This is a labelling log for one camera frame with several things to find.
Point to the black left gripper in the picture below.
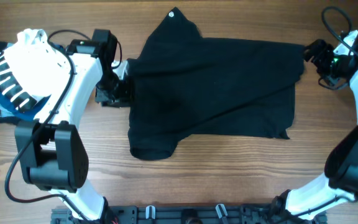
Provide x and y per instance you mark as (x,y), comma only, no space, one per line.
(125,94)

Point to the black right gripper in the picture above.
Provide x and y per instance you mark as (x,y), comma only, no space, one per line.
(316,52)

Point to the black t-shirt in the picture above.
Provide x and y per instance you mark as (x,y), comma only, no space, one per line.
(185,84)

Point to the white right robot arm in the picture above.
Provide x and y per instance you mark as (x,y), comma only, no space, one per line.
(339,181)

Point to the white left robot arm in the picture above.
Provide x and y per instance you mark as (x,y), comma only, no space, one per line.
(51,154)

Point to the blue garment in pile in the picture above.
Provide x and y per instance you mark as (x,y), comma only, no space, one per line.
(27,116)

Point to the black white striped garment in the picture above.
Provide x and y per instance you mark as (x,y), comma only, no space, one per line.
(12,90)

